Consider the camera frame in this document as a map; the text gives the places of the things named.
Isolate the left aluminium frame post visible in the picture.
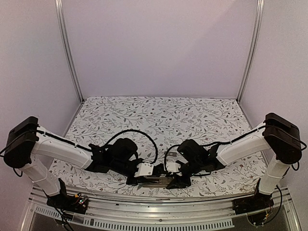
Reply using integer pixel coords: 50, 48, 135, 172
54, 0, 84, 103

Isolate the right aluminium frame post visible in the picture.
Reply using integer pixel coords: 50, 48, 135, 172
236, 0, 265, 104

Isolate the front aluminium rail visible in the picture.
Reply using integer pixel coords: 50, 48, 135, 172
21, 186, 303, 231

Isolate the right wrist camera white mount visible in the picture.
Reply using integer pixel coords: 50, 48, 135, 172
166, 162, 181, 173

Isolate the right camera black cable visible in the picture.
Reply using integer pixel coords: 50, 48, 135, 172
164, 144, 181, 167

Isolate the left camera black cable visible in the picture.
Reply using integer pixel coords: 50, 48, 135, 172
104, 129, 159, 166

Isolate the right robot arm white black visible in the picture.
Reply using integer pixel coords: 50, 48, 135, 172
165, 113, 307, 210

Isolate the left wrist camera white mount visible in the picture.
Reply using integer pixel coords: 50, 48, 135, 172
134, 162, 164, 178

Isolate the white remote control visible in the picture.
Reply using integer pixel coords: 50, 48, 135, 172
137, 176, 173, 188

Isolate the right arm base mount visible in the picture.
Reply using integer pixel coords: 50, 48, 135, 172
232, 180, 274, 215

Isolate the floral patterned table mat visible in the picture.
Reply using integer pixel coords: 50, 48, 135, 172
49, 97, 266, 197

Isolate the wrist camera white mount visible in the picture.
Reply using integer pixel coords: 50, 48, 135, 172
134, 162, 164, 178
166, 162, 181, 173

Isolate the remote battery cover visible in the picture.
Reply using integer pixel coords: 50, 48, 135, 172
168, 152, 177, 156

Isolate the camera black cable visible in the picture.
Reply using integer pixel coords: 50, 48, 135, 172
164, 144, 181, 167
104, 129, 159, 166

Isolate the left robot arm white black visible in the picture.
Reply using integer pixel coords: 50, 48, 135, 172
3, 116, 153, 209

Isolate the aluminium frame post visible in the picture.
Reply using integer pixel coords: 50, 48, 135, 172
236, 0, 265, 104
54, 0, 84, 103

